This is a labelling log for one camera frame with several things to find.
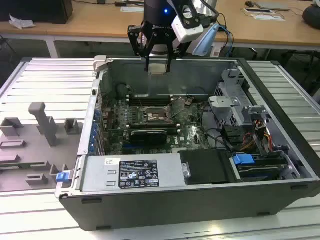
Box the black RAM slot bank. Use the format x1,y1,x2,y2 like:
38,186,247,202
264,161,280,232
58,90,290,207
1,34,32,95
127,121,181,130
127,95,174,107

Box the crumpled white paper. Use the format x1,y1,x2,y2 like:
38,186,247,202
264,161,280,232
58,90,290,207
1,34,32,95
8,13,36,30

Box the round black bag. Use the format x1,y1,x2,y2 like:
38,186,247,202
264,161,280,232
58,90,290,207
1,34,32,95
301,4,320,26

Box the metal socket cover frame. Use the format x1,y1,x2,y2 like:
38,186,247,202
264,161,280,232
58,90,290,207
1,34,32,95
166,97,188,119

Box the green motherboard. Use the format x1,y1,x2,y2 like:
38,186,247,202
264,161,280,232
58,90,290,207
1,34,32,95
99,96,226,155

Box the thin metal locking lever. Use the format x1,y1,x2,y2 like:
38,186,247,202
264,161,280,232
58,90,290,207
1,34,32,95
140,106,151,120
171,106,188,119

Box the white paper sheets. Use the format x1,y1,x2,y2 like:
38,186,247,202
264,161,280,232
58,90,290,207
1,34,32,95
240,7,286,22

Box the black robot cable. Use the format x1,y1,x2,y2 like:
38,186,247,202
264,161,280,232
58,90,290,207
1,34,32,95
201,8,227,31

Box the grey parts rack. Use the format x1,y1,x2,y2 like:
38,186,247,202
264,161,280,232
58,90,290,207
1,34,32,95
0,101,85,193

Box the blue cable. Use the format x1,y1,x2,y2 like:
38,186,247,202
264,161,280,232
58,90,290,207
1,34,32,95
216,23,235,58

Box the black box on desk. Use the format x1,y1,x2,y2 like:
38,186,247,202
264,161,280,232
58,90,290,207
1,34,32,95
0,0,74,25

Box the orange and yellow wires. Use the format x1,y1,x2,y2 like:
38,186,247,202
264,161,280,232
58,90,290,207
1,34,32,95
238,119,273,152

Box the blue expansion slot clips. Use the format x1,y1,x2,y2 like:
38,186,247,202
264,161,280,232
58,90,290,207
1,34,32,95
88,109,101,154

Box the grey metal drive cage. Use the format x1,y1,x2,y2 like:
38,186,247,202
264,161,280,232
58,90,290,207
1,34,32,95
207,68,271,127

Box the silver square CPU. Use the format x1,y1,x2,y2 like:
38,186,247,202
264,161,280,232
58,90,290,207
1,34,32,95
148,63,168,76

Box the open black PC case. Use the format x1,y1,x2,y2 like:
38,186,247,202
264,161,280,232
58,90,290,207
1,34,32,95
54,55,320,232

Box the black graphics card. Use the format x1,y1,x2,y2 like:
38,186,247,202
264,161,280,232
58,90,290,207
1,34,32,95
129,128,168,146

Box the grey case release handle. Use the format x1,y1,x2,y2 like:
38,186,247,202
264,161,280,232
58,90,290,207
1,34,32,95
92,55,109,73

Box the blue case latch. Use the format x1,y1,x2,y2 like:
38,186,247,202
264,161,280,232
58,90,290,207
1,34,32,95
56,171,70,183

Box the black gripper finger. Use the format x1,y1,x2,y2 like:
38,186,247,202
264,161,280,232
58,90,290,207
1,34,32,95
127,24,156,73
163,34,193,74

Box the grey power supply unit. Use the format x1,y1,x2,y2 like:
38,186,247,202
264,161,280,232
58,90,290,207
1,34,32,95
79,152,188,193

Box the pale blue teach pendant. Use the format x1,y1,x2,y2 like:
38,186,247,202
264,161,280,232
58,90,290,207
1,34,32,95
191,23,220,57

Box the blue disk carrier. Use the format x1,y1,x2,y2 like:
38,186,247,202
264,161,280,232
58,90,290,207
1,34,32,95
231,154,254,166

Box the black CPU socket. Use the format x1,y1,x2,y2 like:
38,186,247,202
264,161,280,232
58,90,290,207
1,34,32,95
141,105,174,125

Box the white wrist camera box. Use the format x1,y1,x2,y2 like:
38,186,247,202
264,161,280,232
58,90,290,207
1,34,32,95
171,6,205,44

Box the grey flat laptop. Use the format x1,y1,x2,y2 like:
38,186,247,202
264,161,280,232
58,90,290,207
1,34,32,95
254,0,291,12

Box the wooden desk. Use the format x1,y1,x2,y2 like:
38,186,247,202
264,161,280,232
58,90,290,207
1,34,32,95
0,0,320,48

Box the black plastic air shroud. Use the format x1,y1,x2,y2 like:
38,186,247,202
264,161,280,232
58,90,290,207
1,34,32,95
179,149,237,186

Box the black looped wire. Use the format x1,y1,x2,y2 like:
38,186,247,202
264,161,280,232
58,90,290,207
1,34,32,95
201,103,235,152

